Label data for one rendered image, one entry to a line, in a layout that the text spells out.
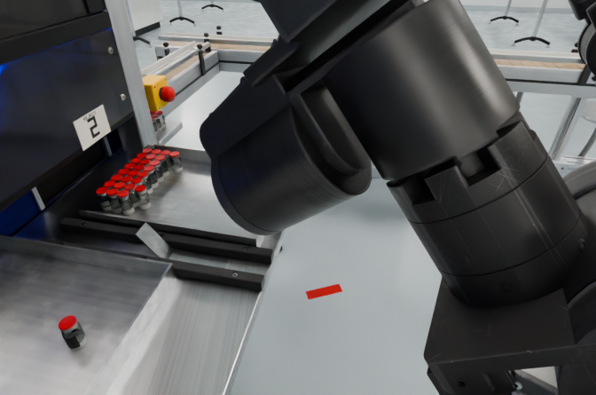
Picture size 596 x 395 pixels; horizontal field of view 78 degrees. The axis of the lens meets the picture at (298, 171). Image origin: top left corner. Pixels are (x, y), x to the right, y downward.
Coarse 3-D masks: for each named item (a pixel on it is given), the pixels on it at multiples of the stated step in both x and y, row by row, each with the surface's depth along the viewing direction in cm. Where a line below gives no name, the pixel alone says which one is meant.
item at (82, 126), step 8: (96, 112) 73; (104, 112) 76; (80, 120) 70; (96, 120) 74; (104, 120) 76; (80, 128) 70; (88, 128) 72; (96, 128) 74; (104, 128) 76; (80, 136) 70; (88, 136) 72; (88, 144) 72
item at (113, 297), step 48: (0, 240) 63; (0, 288) 57; (48, 288) 57; (96, 288) 57; (144, 288) 57; (0, 336) 50; (48, 336) 50; (96, 336) 50; (0, 384) 45; (48, 384) 45; (96, 384) 42
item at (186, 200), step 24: (192, 168) 86; (168, 192) 78; (192, 192) 78; (96, 216) 68; (120, 216) 67; (144, 216) 72; (168, 216) 72; (192, 216) 72; (216, 216) 72; (216, 240) 64; (240, 240) 63
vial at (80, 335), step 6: (78, 324) 48; (60, 330) 47; (66, 330) 46; (72, 330) 47; (78, 330) 48; (66, 336) 47; (72, 336) 47; (78, 336) 48; (84, 336) 49; (84, 342) 49; (78, 348) 49
